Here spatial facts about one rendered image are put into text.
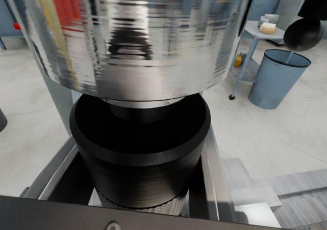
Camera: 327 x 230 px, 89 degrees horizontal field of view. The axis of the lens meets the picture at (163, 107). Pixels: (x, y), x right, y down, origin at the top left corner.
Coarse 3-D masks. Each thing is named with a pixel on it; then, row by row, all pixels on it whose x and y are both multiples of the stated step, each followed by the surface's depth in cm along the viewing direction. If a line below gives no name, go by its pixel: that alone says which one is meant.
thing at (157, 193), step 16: (96, 176) 5; (176, 176) 5; (192, 176) 6; (112, 192) 5; (128, 192) 5; (144, 192) 5; (160, 192) 5; (176, 192) 6; (128, 208) 6; (144, 208) 6; (160, 208) 6; (176, 208) 7
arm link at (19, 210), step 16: (0, 208) 4; (16, 208) 4; (32, 208) 4; (48, 208) 4; (64, 208) 4; (80, 208) 4; (96, 208) 4; (112, 208) 4; (0, 224) 3; (16, 224) 3; (32, 224) 3; (48, 224) 3; (64, 224) 3; (80, 224) 3; (96, 224) 4; (112, 224) 3; (128, 224) 4; (144, 224) 4; (160, 224) 4; (176, 224) 4; (192, 224) 4; (208, 224) 4; (224, 224) 4; (240, 224) 4
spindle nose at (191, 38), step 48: (48, 0) 2; (96, 0) 2; (144, 0) 2; (192, 0) 2; (240, 0) 2; (48, 48) 3; (96, 48) 2; (144, 48) 2; (192, 48) 2; (96, 96) 3; (144, 96) 3
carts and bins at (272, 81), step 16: (272, 16) 202; (256, 32) 186; (272, 32) 184; (240, 64) 244; (256, 64) 247; (272, 64) 184; (288, 64) 173; (304, 64) 192; (240, 80) 206; (256, 80) 209; (272, 80) 191; (288, 80) 185; (256, 96) 214; (272, 96) 201; (0, 112) 161; (0, 128) 160
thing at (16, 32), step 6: (6, 6) 314; (12, 18) 327; (18, 24) 316; (12, 30) 318; (18, 30) 320; (0, 36) 290; (6, 36) 292; (12, 36) 293; (18, 36) 295; (0, 42) 294
